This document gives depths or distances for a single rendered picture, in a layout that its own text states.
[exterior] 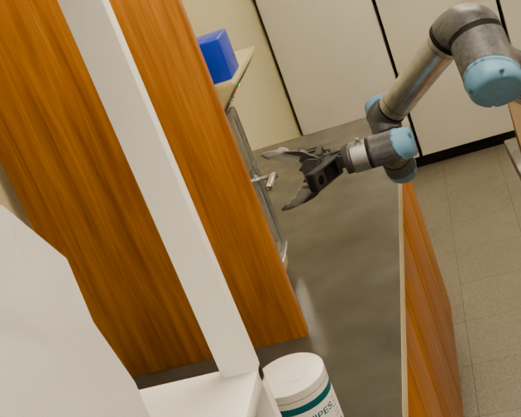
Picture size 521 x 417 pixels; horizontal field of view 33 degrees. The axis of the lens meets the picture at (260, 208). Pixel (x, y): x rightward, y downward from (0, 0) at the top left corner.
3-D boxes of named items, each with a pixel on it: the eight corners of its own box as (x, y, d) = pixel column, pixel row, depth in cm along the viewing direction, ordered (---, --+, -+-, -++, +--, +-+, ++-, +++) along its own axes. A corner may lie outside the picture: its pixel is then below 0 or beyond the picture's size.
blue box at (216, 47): (188, 93, 186) (172, 53, 183) (198, 79, 195) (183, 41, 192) (232, 79, 183) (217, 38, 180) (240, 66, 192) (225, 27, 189)
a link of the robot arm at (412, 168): (408, 141, 222) (400, 122, 212) (423, 179, 217) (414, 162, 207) (379, 152, 224) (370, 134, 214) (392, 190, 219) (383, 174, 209)
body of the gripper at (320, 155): (308, 178, 217) (356, 165, 214) (306, 191, 210) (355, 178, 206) (298, 150, 215) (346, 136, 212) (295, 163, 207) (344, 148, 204)
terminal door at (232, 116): (268, 306, 202) (204, 149, 188) (284, 246, 229) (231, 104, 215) (271, 305, 202) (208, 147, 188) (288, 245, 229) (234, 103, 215)
